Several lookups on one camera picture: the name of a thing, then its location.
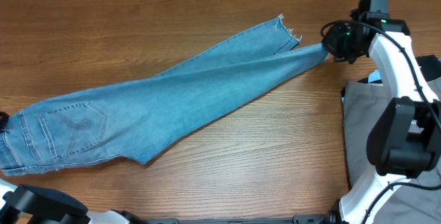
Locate light blue denim jeans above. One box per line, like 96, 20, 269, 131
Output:
1, 17, 327, 176

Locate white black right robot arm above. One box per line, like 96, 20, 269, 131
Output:
320, 0, 440, 223

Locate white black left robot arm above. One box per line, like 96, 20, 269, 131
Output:
1, 107, 144, 223

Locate light blue garment in pile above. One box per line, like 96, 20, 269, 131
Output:
367, 70, 382, 83

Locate grey khaki trousers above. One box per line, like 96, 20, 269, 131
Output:
343, 81, 440, 224

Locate black garment in pile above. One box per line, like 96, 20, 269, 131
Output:
358, 54, 440, 84

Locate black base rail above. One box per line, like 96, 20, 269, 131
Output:
145, 214, 341, 224

